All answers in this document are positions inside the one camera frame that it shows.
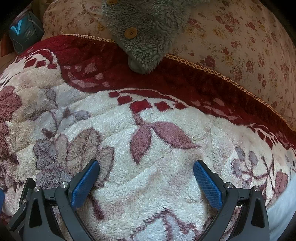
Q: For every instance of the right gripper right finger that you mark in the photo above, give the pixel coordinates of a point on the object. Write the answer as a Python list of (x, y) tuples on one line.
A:
[(252, 222)]

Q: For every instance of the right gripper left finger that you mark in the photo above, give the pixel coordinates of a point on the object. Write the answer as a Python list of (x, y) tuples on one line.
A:
[(35, 219)]

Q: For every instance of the red white floral blanket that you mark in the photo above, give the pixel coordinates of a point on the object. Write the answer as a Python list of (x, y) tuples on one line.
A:
[(70, 99)]

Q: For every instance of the floral beige quilt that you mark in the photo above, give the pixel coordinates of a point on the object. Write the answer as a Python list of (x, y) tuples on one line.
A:
[(242, 40)]

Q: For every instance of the teal box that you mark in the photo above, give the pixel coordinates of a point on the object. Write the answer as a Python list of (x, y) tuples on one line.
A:
[(26, 32)]

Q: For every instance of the grey-green fleece jacket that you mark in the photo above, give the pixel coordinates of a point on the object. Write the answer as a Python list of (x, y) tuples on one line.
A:
[(146, 30)]

